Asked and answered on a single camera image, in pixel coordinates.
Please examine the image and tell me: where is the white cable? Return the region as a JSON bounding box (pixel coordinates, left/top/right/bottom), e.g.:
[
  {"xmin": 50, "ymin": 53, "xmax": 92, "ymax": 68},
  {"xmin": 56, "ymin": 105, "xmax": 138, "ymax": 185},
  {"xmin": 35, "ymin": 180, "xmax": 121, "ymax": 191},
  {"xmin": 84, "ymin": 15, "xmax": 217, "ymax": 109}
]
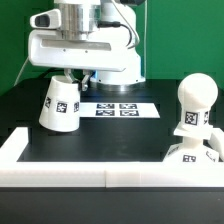
[{"xmin": 13, "ymin": 56, "xmax": 30, "ymax": 87}]

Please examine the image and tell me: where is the white lamp base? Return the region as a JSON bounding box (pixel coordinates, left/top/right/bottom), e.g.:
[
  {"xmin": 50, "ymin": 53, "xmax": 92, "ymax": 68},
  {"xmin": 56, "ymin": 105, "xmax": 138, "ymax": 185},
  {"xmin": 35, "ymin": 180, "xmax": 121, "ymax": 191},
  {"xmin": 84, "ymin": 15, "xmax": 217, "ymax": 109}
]
[{"xmin": 163, "ymin": 123, "xmax": 219, "ymax": 164}]

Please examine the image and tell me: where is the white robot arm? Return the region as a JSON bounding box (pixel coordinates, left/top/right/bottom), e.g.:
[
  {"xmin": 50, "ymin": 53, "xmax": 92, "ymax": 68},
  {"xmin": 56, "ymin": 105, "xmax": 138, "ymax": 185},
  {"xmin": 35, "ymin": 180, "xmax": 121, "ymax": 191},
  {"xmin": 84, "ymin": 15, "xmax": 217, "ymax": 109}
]
[{"xmin": 28, "ymin": 0, "xmax": 145, "ymax": 92}]

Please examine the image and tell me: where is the white marker tag plate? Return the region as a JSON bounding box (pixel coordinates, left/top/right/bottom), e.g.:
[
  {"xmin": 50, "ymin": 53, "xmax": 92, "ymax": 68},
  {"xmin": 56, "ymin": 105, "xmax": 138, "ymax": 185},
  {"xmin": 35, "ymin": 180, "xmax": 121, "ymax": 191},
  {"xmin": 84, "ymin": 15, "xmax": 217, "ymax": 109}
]
[{"xmin": 80, "ymin": 102, "xmax": 160, "ymax": 119}]

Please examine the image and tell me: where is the white lamp bulb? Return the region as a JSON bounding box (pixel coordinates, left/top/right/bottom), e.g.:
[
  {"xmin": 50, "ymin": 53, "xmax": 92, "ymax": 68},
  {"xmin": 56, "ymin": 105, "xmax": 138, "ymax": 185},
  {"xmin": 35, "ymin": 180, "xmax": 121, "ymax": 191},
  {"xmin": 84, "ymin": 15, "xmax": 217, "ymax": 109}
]
[{"xmin": 178, "ymin": 73, "xmax": 218, "ymax": 127}]

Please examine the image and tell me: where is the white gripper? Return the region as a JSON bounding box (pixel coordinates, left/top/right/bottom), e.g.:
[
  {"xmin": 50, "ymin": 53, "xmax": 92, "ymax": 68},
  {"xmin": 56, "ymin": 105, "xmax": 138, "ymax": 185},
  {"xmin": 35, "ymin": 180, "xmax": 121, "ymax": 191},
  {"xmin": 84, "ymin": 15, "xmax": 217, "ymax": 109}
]
[{"xmin": 28, "ymin": 8, "xmax": 130, "ymax": 91}]

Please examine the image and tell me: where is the white lamp shade cone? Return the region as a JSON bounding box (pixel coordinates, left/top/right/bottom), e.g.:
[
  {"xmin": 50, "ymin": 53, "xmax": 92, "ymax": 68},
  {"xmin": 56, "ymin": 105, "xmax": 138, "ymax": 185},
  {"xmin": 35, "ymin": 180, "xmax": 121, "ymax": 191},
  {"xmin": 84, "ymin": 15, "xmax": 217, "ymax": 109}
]
[{"xmin": 39, "ymin": 75, "xmax": 80, "ymax": 132}]

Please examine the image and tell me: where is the white U-shaped fence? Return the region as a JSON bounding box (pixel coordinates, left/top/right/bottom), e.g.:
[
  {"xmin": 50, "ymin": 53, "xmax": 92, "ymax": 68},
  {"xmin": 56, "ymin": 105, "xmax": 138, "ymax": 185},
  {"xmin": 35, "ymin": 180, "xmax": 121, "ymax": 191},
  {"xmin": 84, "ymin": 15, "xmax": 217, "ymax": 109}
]
[{"xmin": 0, "ymin": 127, "xmax": 224, "ymax": 188}]

